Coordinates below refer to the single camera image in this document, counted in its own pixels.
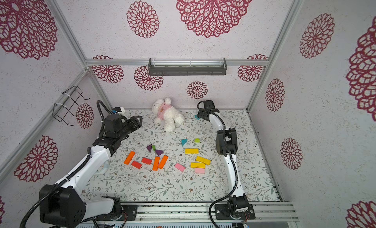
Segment middle orange long block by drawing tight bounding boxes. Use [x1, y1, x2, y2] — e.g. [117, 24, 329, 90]
[152, 157, 160, 171]

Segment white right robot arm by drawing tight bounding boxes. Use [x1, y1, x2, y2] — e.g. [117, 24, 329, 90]
[197, 108, 255, 228]

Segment right purple triangle block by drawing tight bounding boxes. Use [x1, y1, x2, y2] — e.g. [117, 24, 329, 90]
[155, 150, 164, 156]

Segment left red block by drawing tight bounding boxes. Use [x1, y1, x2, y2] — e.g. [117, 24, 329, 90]
[131, 160, 142, 169]

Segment red block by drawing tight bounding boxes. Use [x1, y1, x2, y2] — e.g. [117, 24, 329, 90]
[131, 160, 142, 169]
[142, 157, 153, 165]

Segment left orange long block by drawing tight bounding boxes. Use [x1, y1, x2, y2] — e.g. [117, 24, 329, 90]
[123, 151, 135, 165]

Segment right orange long block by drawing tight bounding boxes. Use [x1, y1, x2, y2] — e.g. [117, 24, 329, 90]
[158, 155, 168, 169]

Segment black wire wall rack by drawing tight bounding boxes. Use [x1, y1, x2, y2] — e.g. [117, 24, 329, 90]
[52, 86, 90, 127]

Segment magenta pink block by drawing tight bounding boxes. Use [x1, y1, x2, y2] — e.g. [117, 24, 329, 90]
[175, 163, 186, 172]

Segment right red block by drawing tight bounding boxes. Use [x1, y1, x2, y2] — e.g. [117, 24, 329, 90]
[142, 157, 153, 165]

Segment light pink block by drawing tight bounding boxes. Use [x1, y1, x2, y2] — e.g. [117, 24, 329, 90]
[194, 168, 205, 174]

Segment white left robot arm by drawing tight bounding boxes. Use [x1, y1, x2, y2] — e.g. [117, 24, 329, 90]
[20, 113, 143, 228]

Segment grey wall shelf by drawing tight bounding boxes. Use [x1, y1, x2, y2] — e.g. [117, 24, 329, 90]
[147, 58, 228, 76]

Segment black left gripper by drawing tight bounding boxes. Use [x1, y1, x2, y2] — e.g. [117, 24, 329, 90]
[117, 115, 142, 141]

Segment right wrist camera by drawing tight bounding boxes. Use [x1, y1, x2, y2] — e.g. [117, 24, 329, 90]
[203, 100, 215, 110]

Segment orange long block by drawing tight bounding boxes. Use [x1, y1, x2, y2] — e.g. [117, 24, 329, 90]
[123, 151, 135, 165]
[152, 157, 160, 171]
[158, 155, 168, 169]

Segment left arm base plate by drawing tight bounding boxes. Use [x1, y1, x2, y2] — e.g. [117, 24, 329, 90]
[96, 204, 138, 222]

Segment white teddy bear pink shirt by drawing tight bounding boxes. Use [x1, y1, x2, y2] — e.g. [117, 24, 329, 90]
[152, 98, 185, 133]

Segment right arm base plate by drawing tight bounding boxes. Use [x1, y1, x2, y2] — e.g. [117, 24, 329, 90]
[214, 204, 256, 221]

